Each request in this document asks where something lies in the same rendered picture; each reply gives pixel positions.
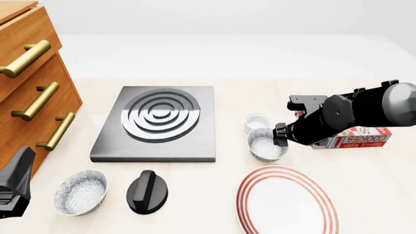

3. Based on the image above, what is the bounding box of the patterned black white bowl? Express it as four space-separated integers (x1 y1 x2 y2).
246 127 290 164
53 169 109 217

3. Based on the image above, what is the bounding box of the white plate with red rings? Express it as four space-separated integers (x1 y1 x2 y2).
236 164 342 234

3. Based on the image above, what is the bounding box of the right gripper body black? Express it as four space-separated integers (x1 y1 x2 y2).
272 122 294 148

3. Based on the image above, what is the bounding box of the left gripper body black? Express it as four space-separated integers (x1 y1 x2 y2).
0 187 33 219

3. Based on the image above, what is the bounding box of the flat black stove plate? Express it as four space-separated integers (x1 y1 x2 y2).
90 85 217 164

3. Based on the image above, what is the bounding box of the round black stove knob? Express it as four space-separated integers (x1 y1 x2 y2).
125 170 169 216

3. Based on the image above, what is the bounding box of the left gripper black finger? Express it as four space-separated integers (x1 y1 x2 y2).
0 146 36 196

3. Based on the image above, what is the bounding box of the red white cookie box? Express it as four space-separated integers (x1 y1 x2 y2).
294 110 393 150

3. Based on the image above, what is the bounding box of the wooden cabinet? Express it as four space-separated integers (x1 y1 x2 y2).
0 1 83 180

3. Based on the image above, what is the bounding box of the small white ramekin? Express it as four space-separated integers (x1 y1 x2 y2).
244 111 272 135

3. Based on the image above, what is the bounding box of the wooden drawer with recessed top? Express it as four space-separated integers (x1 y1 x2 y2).
0 6 63 103

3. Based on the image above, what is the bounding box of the brass drawer handle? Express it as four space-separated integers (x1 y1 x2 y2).
0 39 52 79
35 111 77 152
10 81 60 122

